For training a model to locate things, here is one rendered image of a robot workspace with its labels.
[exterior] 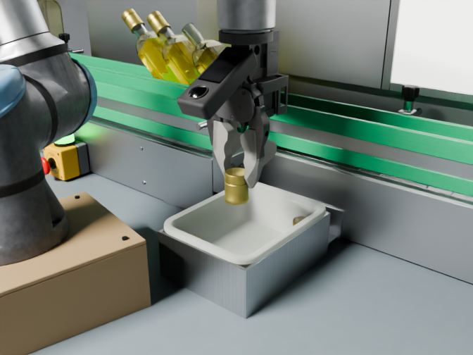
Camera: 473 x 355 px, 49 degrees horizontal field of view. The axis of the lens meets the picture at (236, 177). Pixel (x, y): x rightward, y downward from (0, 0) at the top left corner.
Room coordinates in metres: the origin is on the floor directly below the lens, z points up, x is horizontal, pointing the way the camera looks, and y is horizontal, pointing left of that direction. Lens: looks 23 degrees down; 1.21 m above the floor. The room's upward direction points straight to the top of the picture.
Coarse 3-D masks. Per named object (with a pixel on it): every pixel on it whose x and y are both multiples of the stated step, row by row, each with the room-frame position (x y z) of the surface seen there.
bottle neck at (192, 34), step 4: (188, 24) 1.10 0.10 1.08; (192, 24) 1.10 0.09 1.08; (184, 28) 1.10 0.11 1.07; (188, 28) 1.09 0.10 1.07; (192, 28) 1.09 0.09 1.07; (196, 28) 1.10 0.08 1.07; (184, 32) 1.10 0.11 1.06; (188, 32) 1.09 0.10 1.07; (192, 32) 1.09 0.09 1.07; (196, 32) 1.09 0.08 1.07; (200, 32) 1.10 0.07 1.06; (188, 36) 1.09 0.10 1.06; (192, 36) 1.08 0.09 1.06; (196, 36) 1.08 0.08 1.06; (200, 36) 1.09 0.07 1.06; (192, 40) 1.08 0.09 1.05; (196, 40) 1.08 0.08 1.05; (200, 40) 1.08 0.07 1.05; (192, 44) 1.09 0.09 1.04
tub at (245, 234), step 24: (264, 192) 0.82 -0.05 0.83; (288, 192) 0.80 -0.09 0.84; (192, 216) 0.73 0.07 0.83; (216, 216) 0.77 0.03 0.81; (240, 216) 0.82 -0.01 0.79; (264, 216) 0.82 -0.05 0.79; (288, 216) 0.79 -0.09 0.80; (312, 216) 0.71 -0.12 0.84; (192, 240) 0.64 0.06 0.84; (216, 240) 0.76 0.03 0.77; (240, 240) 0.76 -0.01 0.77; (264, 240) 0.76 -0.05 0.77; (288, 240) 0.65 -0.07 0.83; (240, 264) 0.60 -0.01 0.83
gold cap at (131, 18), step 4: (124, 12) 1.21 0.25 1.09; (128, 12) 1.21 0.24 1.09; (132, 12) 1.21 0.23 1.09; (124, 16) 1.21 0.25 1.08; (128, 16) 1.21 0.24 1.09; (132, 16) 1.20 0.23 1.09; (136, 16) 1.21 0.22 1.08; (124, 20) 1.21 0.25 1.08; (128, 20) 1.20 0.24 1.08; (132, 20) 1.20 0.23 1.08; (136, 20) 1.20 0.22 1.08; (140, 20) 1.20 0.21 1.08; (128, 24) 1.20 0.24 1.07; (132, 24) 1.20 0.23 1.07; (136, 24) 1.19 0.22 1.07; (144, 24) 1.21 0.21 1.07; (132, 28) 1.19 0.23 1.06; (132, 32) 1.21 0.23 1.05
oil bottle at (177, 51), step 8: (168, 40) 1.11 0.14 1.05; (176, 40) 1.10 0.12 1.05; (184, 40) 1.12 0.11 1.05; (168, 48) 1.11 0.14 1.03; (176, 48) 1.09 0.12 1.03; (184, 48) 1.10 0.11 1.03; (192, 48) 1.11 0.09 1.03; (168, 56) 1.11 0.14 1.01; (176, 56) 1.09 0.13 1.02; (184, 56) 1.08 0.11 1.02; (168, 64) 1.11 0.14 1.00; (176, 64) 1.09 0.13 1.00; (184, 64) 1.08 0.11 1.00; (192, 64) 1.07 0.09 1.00; (176, 72) 1.09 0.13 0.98; (184, 72) 1.08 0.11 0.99; (192, 72) 1.06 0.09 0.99; (184, 80) 1.08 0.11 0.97; (192, 80) 1.06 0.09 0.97
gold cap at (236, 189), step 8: (232, 168) 0.69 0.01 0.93; (240, 168) 0.69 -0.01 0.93; (232, 176) 0.66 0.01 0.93; (240, 176) 0.66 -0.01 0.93; (232, 184) 0.66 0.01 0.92; (240, 184) 0.66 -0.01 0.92; (232, 192) 0.66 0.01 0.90; (240, 192) 0.66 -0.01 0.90; (232, 200) 0.66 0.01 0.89; (240, 200) 0.66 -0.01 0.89
